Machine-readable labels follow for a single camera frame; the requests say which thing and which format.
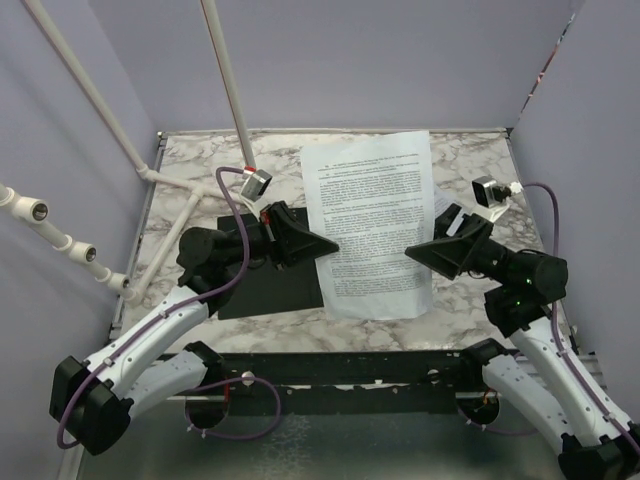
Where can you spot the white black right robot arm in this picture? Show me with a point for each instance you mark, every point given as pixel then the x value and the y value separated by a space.
pixel 590 435

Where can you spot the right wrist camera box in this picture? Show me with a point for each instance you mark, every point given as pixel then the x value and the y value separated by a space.
pixel 491 197

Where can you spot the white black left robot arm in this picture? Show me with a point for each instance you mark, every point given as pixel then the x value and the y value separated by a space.
pixel 95 400

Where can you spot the white folder black inside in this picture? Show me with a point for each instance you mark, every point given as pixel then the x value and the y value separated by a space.
pixel 265 289

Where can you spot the printed paper sheet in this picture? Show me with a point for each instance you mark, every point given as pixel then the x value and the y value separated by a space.
pixel 374 198

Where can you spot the white pipe frame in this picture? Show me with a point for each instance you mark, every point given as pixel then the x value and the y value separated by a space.
pixel 71 189

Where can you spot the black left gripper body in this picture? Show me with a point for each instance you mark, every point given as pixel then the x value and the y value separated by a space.
pixel 280 244

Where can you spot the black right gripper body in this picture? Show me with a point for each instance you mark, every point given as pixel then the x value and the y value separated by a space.
pixel 475 252

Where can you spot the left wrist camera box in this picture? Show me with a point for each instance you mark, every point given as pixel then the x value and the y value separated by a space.
pixel 256 182

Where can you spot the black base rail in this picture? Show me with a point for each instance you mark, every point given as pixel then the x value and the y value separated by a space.
pixel 330 383

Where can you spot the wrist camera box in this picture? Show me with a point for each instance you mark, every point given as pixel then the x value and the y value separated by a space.
pixel 491 197
pixel 256 182

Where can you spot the lower white paper sheets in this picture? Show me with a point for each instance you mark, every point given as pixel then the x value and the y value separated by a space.
pixel 442 201

